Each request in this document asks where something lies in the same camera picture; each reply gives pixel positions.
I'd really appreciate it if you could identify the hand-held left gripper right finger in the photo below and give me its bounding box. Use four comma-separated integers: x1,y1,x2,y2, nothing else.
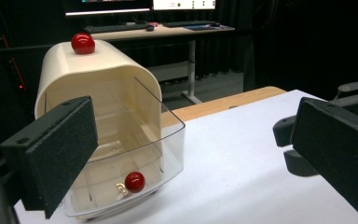
291,96,358,214

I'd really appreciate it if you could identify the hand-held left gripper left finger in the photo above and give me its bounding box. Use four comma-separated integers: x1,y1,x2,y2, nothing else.
0,95,100,219

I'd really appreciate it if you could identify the cream jewelry box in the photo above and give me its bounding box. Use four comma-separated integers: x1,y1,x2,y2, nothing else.
34,32,163,166

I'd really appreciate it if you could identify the tall clear drawer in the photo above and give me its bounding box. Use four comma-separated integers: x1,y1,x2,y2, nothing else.
62,77,186,219

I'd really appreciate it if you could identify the white board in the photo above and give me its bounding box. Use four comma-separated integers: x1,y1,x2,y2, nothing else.
13,89,358,224

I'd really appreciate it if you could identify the wooden table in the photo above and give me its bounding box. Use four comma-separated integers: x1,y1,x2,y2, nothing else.
161,86,287,129

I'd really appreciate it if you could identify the black keyboard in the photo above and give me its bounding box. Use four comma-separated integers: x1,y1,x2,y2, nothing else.
162,20,216,29
83,22,152,35

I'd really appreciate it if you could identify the desk with grey metal legs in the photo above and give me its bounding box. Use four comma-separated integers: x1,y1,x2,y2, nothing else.
88,21,236,105

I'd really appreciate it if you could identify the wide computer monitor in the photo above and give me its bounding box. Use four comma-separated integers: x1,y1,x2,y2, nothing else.
64,0,154,17

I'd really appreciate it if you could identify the computer monitor with white screen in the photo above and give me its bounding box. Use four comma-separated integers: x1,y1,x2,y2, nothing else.
152,0,217,11

